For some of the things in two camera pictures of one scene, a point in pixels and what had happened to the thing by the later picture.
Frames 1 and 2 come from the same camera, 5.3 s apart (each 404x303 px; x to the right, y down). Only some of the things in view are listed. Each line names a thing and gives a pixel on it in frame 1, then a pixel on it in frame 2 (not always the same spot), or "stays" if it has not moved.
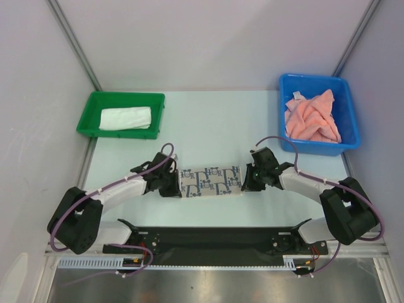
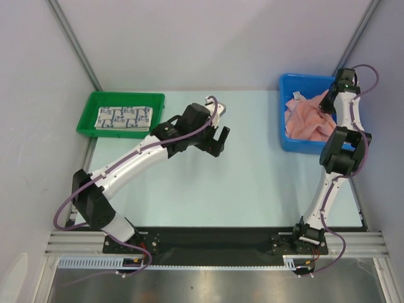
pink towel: [312, 118] stays
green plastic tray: [98, 101] stays
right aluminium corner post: [355, 37] stays
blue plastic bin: [308, 86] stays
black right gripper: [251, 180] -> [327, 103]
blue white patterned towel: [209, 181] -> [124, 118]
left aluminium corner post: [74, 43] stays
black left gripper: [174, 190] -> [212, 146]
